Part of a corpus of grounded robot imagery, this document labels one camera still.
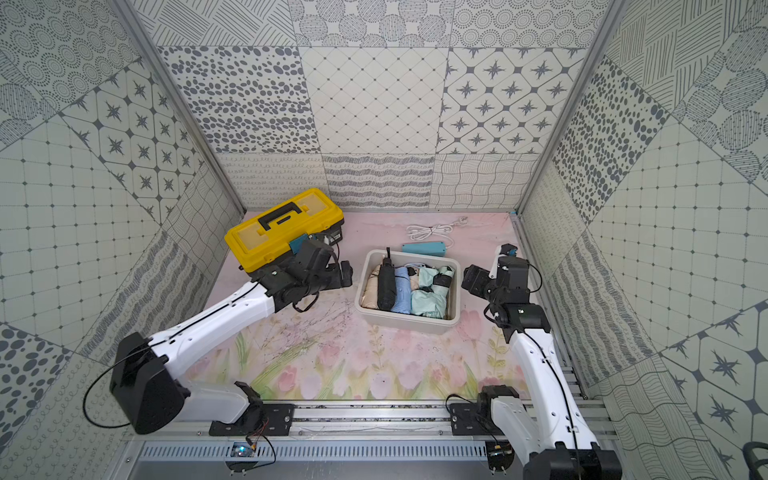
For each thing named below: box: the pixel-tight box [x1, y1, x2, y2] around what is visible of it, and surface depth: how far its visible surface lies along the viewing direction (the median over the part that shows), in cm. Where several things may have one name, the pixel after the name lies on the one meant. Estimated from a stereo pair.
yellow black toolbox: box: [224, 188, 345, 274], surface depth 95 cm
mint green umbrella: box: [410, 266, 455, 319], surface depth 87 cm
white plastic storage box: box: [354, 249, 461, 334], surface depth 88 cm
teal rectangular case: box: [402, 242, 447, 257], surface depth 110 cm
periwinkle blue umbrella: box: [390, 266, 411, 315], surface depth 85 cm
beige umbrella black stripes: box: [361, 264, 381, 309], surface depth 86 cm
